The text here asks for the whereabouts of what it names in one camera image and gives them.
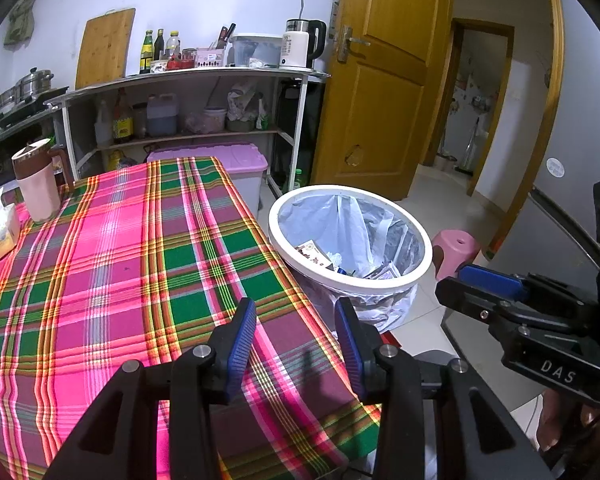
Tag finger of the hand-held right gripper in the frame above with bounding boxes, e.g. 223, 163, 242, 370
456, 263, 592, 312
435, 277, 557, 342

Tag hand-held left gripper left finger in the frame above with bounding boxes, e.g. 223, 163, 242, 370
45, 296, 258, 480

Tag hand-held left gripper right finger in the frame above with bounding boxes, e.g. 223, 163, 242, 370
333, 297, 556, 480

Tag white round trash bin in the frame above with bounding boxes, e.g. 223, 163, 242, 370
267, 185, 433, 333

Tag translucent plastic bin liner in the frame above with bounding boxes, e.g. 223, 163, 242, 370
279, 194, 426, 333

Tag person's right hand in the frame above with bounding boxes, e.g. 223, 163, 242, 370
536, 389, 600, 453

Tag pink plastic stool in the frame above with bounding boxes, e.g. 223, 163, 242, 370
432, 230, 481, 281

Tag pink green plaid tablecloth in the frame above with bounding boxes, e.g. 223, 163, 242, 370
0, 156, 383, 480

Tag purple lidded storage box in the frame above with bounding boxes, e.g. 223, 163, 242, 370
146, 142, 270, 216

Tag yellow bag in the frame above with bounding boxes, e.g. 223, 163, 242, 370
107, 149, 138, 171

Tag wooden door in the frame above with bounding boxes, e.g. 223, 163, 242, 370
312, 0, 453, 201

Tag small pink bucket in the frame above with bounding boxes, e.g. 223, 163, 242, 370
203, 106, 227, 132

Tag crumpled plastic bags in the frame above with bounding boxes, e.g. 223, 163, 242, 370
227, 80, 271, 133

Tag grey plastic jug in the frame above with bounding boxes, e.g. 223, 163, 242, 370
146, 93, 180, 137

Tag dark jar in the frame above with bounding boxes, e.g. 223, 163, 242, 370
132, 102, 148, 138

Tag yellow label oil bottle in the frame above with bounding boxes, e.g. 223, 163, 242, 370
112, 89, 135, 143

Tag pink brown pitcher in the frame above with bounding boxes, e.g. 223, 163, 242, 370
11, 138, 76, 223

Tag white plastic bottle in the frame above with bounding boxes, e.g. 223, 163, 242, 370
95, 100, 113, 147

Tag steel shelf unit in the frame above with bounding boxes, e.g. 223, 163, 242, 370
45, 66, 331, 196

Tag pink utensil holder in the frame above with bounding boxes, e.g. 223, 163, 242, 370
195, 47, 228, 68

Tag clear plastic storage container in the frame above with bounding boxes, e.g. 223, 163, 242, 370
228, 34, 284, 68

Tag white electric kettle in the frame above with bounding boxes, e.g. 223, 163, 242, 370
280, 18, 327, 70

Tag green glass bottle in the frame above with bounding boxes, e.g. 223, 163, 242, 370
139, 30, 154, 75

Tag low steel counter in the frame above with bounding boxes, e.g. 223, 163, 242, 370
0, 107, 63, 196

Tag black induction cooker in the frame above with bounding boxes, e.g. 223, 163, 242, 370
0, 87, 71, 128

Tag wooden cutting board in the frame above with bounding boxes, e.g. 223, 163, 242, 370
75, 7, 137, 90

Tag steel steamer pot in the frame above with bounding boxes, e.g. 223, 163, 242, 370
17, 69, 56, 98

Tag steel pan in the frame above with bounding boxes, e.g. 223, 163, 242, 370
0, 89, 23, 116

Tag hanging green cloth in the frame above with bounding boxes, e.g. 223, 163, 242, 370
4, 0, 38, 48

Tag metal door handle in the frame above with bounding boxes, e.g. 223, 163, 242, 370
336, 25, 371, 63

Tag dark handled kitchen knife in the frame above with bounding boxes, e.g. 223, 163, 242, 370
217, 22, 237, 51

